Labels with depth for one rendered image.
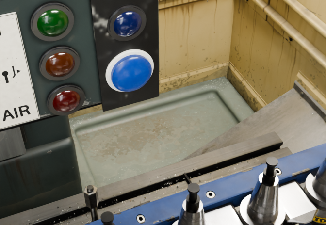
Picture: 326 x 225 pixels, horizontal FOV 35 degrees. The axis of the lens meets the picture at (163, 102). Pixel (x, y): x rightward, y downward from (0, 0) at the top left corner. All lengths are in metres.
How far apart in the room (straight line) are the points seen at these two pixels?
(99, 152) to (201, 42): 0.51
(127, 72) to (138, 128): 1.42
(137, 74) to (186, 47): 1.42
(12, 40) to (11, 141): 0.94
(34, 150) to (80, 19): 1.01
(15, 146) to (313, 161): 0.72
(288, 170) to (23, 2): 0.57
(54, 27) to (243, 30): 1.46
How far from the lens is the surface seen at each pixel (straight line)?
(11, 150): 1.28
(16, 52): 0.34
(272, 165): 0.67
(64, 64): 0.34
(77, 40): 0.34
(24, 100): 0.36
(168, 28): 1.71
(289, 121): 1.49
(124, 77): 0.36
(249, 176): 0.79
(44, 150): 1.34
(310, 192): 0.79
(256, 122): 1.51
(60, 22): 0.33
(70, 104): 0.36
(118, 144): 1.72
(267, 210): 0.72
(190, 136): 1.74
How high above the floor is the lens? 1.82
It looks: 41 degrees down
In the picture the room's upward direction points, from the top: 1 degrees counter-clockwise
